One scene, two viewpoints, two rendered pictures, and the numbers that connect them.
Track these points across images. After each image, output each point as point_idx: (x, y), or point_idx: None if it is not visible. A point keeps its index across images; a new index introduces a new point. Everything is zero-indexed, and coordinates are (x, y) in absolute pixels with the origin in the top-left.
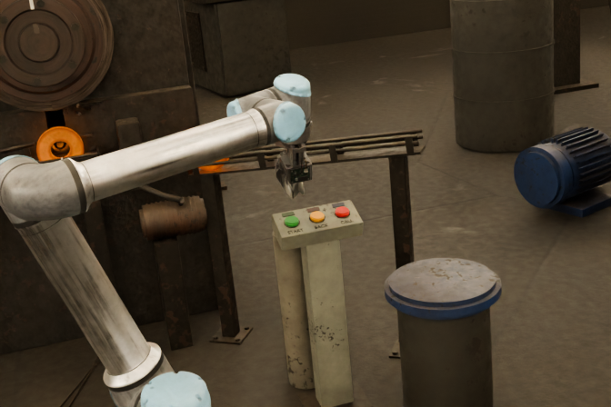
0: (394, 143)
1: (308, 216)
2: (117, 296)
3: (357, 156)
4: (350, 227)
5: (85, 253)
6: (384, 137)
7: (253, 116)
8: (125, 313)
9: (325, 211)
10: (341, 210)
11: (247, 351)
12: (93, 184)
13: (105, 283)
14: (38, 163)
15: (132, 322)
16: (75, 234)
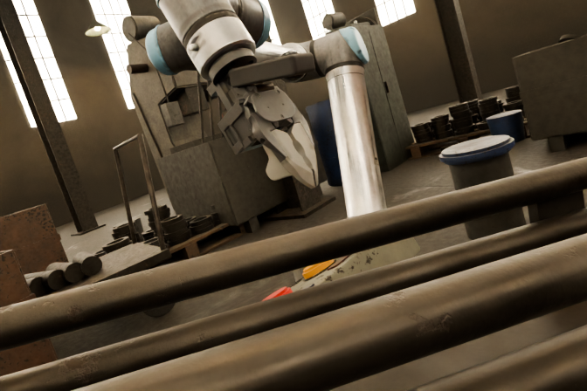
0: (4, 376)
1: (337, 259)
2: (343, 159)
3: (435, 372)
4: None
5: (333, 113)
6: (91, 286)
7: None
8: (343, 174)
9: (314, 279)
10: (274, 293)
11: None
12: None
13: (338, 143)
14: (324, 38)
15: (346, 185)
16: (331, 98)
